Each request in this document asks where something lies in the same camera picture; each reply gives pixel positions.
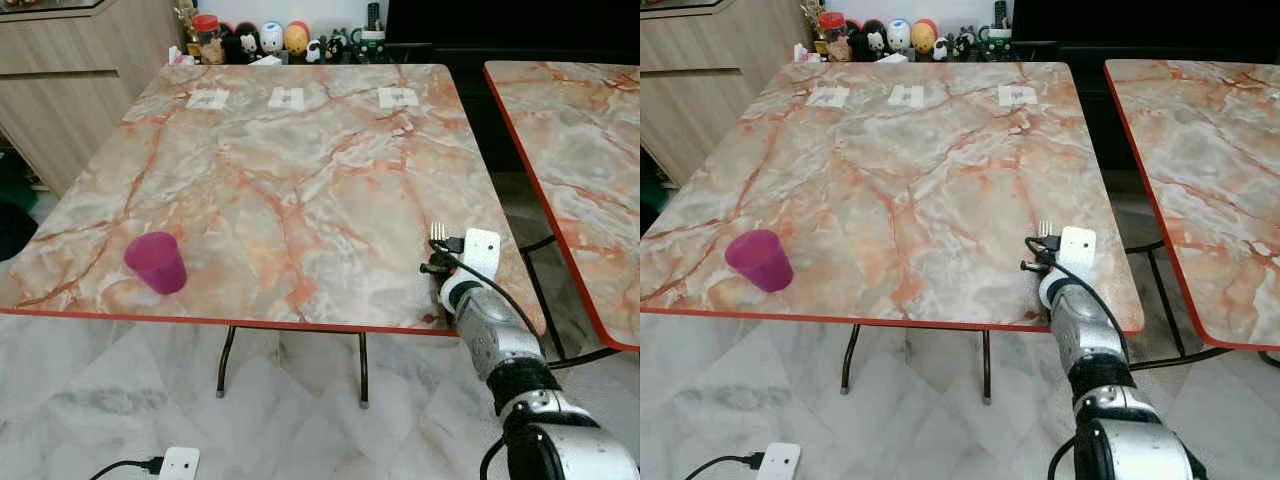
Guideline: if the dark green bag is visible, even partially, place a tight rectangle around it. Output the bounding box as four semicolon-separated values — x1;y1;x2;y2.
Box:
640;150;667;213
0;150;40;263

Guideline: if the black television cabinet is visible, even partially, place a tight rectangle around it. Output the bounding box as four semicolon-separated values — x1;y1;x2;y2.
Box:
385;0;641;173
1010;0;1280;171

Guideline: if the purple plastic cup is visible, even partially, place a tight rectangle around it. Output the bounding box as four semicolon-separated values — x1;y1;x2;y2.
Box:
123;231;189;296
724;229;795;294

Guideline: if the red lidded snack jar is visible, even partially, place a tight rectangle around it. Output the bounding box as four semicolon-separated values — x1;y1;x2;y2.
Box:
191;14;224;65
818;11;850;62

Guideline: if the light wooden cabinet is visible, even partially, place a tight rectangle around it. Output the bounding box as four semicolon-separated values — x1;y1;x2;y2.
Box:
0;0;187;197
640;0;807;188

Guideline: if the white power strip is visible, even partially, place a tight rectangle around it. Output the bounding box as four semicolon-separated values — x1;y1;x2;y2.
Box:
157;446;202;480
754;442;804;480

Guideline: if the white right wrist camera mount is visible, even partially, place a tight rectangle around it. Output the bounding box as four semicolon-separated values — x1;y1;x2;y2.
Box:
461;228;503;288
1056;226;1098;278

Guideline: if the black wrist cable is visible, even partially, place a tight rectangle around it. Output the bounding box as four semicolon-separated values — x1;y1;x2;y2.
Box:
440;240;547;363
1024;237;1133;363

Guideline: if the black folding table frame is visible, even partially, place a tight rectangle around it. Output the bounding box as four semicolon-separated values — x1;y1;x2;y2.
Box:
519;235;626;372
1124;240;1280;372

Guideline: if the black upper arm cable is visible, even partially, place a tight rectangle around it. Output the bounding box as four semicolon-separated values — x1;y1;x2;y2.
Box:
1047;434;1078;480
479;434;508;480

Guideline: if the black power cord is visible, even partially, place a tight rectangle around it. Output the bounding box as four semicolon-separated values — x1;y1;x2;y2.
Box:
88;455;165;480
683;452;767;480

